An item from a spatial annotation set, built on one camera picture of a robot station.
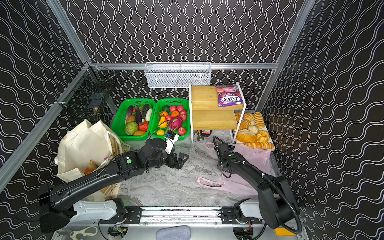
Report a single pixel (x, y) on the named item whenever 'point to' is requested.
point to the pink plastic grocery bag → (258, 158)
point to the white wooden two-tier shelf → (205, 114)
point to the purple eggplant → (138, 115)
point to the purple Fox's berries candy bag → (229, 95)
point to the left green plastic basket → (133, 120)
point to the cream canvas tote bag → (86, 142)
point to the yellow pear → (162, 119)
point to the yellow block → (283, 232)
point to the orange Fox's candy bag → (91, 167)
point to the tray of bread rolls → (253, 132)
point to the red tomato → (143, 126)
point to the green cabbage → (130, 127)
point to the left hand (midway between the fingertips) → (185, 155)
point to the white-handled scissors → (73, 234)
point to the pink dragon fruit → (175, 123)
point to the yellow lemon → (160, 132)
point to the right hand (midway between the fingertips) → (227, 166)
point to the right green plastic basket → (171, 102)
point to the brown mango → (139, 133)
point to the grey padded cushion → (178, 232)
